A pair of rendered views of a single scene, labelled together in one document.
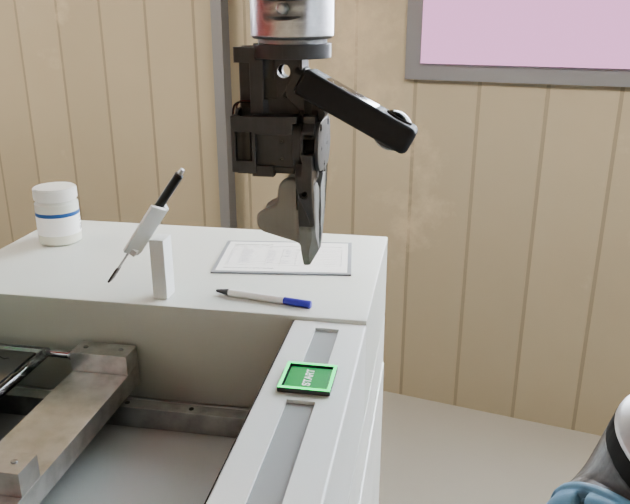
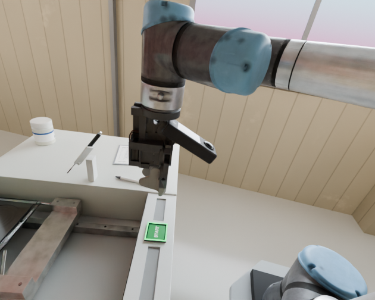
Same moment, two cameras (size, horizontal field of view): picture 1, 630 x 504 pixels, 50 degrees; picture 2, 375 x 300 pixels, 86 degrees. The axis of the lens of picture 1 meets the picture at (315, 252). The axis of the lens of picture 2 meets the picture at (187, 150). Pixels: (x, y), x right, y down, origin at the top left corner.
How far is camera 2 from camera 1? 31 cm
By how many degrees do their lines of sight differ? 17
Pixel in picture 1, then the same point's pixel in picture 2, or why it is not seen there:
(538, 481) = (212, 201)
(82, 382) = (56, 218)
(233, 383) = (122, 212)
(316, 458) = (163, 287)
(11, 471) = (18, 291)
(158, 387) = (90, 212)
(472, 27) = not seen: hidden behind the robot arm
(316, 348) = (158, 210)
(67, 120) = (50, 67)
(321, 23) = (178, 103)
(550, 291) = (221, 144)
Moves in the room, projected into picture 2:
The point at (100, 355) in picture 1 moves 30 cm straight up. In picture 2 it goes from (64, 206) to (44, 116)
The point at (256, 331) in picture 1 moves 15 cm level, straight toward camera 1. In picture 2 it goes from (132, 196) to (135, 234)
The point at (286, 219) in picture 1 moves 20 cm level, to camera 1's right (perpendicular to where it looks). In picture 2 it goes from (153, 182) to (239, 181)
